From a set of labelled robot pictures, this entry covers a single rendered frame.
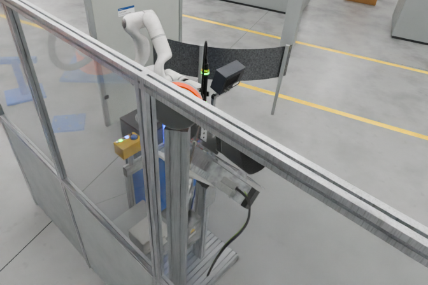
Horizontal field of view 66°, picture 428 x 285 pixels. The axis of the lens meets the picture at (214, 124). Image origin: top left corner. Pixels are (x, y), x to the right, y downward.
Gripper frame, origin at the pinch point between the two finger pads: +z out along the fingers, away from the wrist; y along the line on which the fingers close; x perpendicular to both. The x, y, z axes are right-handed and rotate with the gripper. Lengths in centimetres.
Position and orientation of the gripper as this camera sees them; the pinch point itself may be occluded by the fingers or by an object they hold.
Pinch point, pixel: (203, 94)
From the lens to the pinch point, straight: 188.8
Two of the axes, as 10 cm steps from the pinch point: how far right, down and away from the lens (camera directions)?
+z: 7.5, 4.3, -5.1
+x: 0.5, -7.9, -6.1
